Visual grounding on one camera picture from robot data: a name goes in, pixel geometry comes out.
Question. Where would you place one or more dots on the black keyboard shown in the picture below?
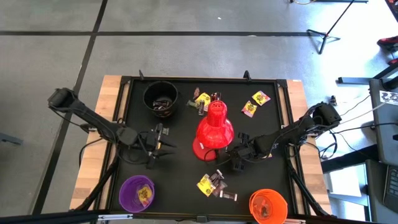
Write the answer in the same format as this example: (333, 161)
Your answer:
(392, 186)

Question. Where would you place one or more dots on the black desk foot bar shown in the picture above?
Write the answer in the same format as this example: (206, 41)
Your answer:
(354, 80)

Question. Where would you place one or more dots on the red desk lamp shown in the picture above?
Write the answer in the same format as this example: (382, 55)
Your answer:
(214, 130)

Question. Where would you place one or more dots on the pink clear-wrapped candy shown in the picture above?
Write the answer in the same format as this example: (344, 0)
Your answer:
(196, 92)

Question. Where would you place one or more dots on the black tripod stand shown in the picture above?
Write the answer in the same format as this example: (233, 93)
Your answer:
(325, 35)

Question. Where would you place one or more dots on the orange candy packet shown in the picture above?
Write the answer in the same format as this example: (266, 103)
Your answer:
(264, 209)

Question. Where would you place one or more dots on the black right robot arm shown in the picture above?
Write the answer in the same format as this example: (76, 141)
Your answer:
(295, 130)

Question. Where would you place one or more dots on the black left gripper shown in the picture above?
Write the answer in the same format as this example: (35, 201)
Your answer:
(150, 141)

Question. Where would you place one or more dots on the grey desk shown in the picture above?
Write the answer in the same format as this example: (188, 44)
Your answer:
(384, 130)

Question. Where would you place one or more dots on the orange plastic bucket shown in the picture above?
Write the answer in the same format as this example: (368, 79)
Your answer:
(276, 202)

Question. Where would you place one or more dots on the dark red candy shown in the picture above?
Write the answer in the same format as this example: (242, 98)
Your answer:
(215, 96)

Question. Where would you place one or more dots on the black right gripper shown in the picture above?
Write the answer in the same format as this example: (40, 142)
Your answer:
(245, 151)

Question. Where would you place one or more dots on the purple plastic bucket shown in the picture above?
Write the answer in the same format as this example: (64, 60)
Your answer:
(130, 193)

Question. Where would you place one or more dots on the black plastic bucket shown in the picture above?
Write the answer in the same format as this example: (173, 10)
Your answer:
(161, 88)

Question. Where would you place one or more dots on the grey side cabinet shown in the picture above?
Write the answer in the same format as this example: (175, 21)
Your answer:
(374, 193)

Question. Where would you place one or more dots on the brown chocolate bar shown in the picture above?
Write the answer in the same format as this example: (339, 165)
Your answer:
(228, 196)
(216, 176)
(201, 109)
(220, 187)
(160, 103)
(168, 105)
(159, 108)

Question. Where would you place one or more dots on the black power plug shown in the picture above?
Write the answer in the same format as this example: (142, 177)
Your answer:
(333, 100)

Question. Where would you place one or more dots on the black aluminium table frame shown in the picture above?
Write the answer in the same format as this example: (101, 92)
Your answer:
(205, 79)

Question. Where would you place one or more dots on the white printed label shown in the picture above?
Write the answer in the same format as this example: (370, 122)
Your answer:
(390, 98)

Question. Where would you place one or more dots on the black table mat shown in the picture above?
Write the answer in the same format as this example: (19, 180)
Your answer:
(180, 180)

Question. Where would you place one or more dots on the grey floor object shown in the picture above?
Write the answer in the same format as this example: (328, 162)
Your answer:
(11, 139)

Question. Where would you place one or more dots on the green clear-wrapped candy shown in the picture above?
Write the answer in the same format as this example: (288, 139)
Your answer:
(165, 131)
(191, 103)

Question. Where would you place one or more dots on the black floor beam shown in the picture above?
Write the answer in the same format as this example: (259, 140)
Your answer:
(348, 158)

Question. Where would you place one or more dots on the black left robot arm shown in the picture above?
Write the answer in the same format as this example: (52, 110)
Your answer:
(93, 119)

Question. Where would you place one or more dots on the person's red shoe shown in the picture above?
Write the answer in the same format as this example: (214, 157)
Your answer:
(393, 61)
(388, 42)

